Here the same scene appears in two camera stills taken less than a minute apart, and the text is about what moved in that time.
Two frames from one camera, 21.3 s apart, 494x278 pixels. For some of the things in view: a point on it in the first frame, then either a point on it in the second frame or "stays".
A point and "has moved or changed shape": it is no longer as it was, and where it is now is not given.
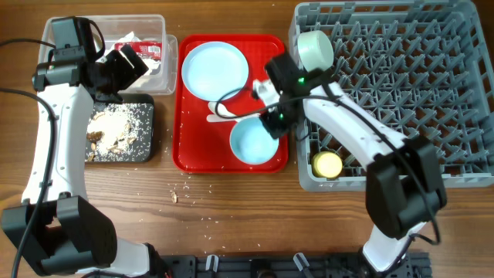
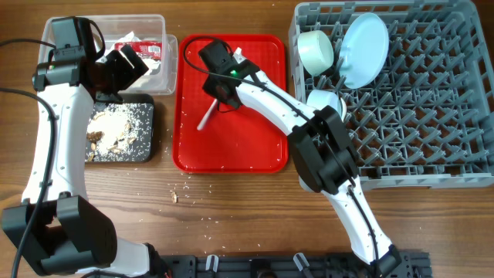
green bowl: [316, 50] stays
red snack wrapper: [147, 49] stays
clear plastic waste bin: [144, 34] stays
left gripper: [128, 73] stays
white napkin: [150, 63] stays
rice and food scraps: [119, 132] stays
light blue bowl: [252, 143] has moved or changed shape
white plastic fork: [214, 118] → [208, 114]
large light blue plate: [211, 69] → [363, 50]
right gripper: [271, 123] → [215, 89]
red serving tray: [203, 147] stays
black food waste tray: [121, 132] stays
